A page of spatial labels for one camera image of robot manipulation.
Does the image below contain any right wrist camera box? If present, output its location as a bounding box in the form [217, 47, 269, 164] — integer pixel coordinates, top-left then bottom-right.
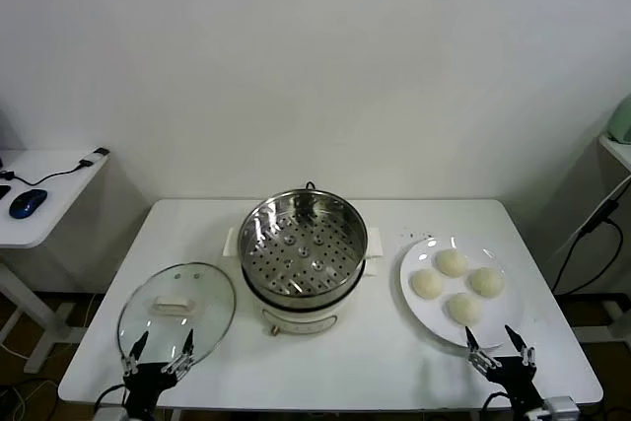
[525, 394, 579, 421]

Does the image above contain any dark metal table base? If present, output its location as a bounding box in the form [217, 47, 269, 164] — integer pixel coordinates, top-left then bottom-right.
[551, 290, 631, 343]

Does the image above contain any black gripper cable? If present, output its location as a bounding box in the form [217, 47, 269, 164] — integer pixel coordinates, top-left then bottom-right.
[94, 384, 127, 415]
[481, 389, 510, 421]

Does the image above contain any white steamed baozi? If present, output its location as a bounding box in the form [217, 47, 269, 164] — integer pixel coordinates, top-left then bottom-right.
[435, 248, 469, 278]
[446, 292, 483, 327]
[469, 266, 507, 300]
[410, 268, 445, 301]

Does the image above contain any white side desk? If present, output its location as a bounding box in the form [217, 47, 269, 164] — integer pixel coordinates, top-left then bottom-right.
[0, 147, 112, 376]

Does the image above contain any thin white cable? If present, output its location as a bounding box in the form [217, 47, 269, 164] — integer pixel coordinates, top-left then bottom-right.
[555, 177, 628, 255]

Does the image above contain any white round plate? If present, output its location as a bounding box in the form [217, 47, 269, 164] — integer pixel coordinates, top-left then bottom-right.
[398, 237, 524, 349]

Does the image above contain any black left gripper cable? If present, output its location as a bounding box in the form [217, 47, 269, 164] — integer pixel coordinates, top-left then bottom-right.
[94, 384, 127, 415]

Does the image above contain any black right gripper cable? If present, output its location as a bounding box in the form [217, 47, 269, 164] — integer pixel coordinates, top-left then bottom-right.
[481, 389, 510, 421]

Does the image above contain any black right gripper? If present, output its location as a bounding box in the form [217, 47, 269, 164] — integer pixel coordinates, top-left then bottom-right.
[465, 324, 546, 415]

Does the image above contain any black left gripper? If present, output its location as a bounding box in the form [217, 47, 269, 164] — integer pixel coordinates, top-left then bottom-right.
[121, 328, 195, 412]

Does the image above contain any stainless steel steamer basket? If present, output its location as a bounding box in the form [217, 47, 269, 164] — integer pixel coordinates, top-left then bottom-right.
[224, 188, 386, 297]

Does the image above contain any white side shelf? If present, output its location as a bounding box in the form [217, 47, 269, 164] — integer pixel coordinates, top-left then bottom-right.
[598, 133, 631, 181]

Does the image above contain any pale green appliance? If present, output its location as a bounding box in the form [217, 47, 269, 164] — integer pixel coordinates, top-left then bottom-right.
[610, 95, 631, 144]

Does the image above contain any black cable with adapter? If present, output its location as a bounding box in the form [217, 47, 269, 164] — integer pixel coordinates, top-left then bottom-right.
[0, 146, 110, 186]

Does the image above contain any white electric cooker pot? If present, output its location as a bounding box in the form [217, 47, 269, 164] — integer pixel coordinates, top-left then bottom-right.
[241, 252, 382, 338]

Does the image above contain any blue computer mouse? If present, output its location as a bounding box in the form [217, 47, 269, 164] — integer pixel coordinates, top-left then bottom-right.
[8, 188, 49, 219]

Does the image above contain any black power cable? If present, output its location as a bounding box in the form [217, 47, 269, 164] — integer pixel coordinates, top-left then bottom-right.
[550, 197, 625, 295]

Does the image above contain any round glass lid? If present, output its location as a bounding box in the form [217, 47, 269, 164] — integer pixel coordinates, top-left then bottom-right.
[116, 261, 238, 374]

